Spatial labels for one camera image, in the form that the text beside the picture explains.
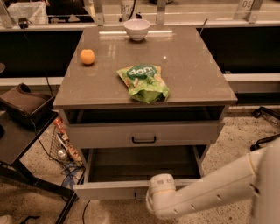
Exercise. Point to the black office chair base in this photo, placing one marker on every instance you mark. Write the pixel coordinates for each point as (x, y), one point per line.
(270, 118)

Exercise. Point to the dark bin with brown cloth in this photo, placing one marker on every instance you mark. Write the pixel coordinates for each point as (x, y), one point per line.
(25, 106)

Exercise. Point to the wire basket with snacks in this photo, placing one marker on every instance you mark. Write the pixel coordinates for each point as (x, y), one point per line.
(62, 150)

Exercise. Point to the orange fruit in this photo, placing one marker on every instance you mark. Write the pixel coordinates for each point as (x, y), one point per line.
(87, 56)

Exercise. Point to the white ceramic bowl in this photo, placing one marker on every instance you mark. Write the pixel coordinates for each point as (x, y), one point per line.
(137, 29)

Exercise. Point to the black side table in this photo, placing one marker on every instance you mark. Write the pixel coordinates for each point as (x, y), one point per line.
(15, 141)

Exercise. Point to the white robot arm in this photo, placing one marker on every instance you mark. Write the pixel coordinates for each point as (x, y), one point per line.
(254, 176)

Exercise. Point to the grey drawer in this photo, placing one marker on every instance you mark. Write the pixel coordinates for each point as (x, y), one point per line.
(139, 127)
(125, 173)

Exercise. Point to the grey drawer cabinet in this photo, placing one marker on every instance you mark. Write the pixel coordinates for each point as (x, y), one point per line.
(188, 69)

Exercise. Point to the green snack bag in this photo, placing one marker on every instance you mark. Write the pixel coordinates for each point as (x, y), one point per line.
(144, 83)

